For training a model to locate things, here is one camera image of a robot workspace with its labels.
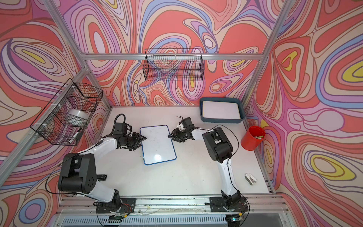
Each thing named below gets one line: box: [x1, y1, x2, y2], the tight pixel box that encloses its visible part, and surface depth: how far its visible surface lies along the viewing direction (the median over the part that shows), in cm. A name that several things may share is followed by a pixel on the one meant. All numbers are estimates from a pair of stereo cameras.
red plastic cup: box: [240, 125, 266, 151], surface depth 89 cm
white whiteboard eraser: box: [244, 173, 258, 186], surface depth 82 cm
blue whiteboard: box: [139, 124, 177, 166], surface depth 99 cm
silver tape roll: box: [67, 109, 90, 120], surface depth 74 cm
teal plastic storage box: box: [199, 97, 246, 124], surface depth 117 cm
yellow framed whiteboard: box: [201, 100, 242, 120], surface depth 118 cm
